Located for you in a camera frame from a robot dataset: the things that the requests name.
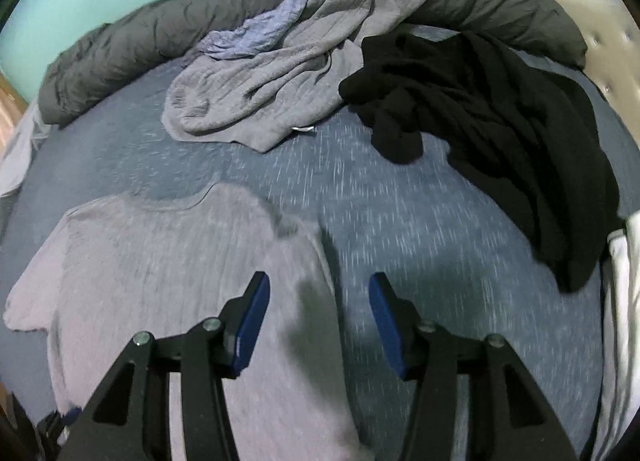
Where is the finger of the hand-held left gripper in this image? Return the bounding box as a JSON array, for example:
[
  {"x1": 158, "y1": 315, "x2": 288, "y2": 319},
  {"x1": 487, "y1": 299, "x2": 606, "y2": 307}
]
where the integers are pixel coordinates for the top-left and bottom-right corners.
[{"x1": 36, "y1": 406, "x2": 83, "y2": 449}]

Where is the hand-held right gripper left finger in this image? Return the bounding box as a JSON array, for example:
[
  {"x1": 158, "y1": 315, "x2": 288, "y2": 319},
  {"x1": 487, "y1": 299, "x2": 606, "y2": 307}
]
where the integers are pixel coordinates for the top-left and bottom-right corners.
[{"x1": 60, "y1": 271, "x2": 271, "y2": 461}]

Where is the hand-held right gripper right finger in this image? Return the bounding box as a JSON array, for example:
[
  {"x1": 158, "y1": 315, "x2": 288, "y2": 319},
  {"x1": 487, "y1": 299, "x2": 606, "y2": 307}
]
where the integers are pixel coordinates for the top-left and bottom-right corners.
[{"x1": 368, "y1": 272, "x2": 581, "y2": 461}]

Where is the pale lavender grey t-shirt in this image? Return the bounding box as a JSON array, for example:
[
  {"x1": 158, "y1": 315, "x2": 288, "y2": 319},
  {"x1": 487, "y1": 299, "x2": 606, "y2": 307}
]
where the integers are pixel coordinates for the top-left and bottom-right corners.
[{"x1": 2, "y1": 184, "x2": 376, "y2": 461}]

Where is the bed with blue sheet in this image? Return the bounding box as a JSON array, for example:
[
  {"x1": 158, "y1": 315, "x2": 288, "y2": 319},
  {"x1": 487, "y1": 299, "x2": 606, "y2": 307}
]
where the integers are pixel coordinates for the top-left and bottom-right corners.
[{"x1": 0, "y1": 24, "x2": 640, "y2": 461}]

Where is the black garment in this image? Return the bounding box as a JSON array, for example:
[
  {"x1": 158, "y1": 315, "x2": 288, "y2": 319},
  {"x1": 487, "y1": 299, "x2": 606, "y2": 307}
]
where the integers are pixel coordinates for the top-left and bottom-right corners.
[{"x1": 339, "y1": 31, "x2": 621, "y2": 293}]

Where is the white garment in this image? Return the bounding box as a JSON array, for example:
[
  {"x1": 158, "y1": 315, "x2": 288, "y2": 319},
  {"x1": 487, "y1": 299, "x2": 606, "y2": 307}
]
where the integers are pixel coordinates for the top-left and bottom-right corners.
[{"x1": 592, "y1": 214, "x2": 640, "y2": 461}]

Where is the light grey ribbed garment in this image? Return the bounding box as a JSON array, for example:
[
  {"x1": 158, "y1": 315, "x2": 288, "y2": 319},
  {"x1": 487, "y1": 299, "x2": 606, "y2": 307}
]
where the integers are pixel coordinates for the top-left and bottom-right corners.
[{"x1": 162, "y1": 0, "x2": 443, "y2": 152}]

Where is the white bedside cloth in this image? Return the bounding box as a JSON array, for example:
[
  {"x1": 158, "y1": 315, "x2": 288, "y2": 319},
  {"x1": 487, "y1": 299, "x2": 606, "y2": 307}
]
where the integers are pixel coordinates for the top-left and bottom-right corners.
[{"x1": 0, "y1": 101, "x2": 53, "y2": 199}]

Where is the blue striped cloth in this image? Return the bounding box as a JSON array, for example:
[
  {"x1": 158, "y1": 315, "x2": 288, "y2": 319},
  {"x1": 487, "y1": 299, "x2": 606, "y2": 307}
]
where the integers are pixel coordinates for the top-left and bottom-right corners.
[{"x1": 197, "y1": 0, "x2": 311, "y2": 61}]

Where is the dark grey rolled duvet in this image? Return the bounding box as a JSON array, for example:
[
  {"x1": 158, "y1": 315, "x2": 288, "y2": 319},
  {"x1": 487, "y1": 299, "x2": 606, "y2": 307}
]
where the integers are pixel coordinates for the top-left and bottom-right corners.
[{"x1": 37, "y1": 0, "x2": 588, "y2": 129}]

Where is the pale pleated curtain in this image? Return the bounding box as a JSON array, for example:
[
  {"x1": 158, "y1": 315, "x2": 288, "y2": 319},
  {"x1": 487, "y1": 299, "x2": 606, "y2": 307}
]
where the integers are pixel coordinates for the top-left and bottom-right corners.
[{"x1": 0, "y1": 71, "x2": 31, "y2": 157}]

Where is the cream tufted headboard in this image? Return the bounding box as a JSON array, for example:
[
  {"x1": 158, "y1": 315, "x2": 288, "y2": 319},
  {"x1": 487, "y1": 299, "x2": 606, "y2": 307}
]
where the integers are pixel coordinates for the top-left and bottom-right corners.
[{"x1": 515, "y1": 0, "x2": 640, "y2": 152}]

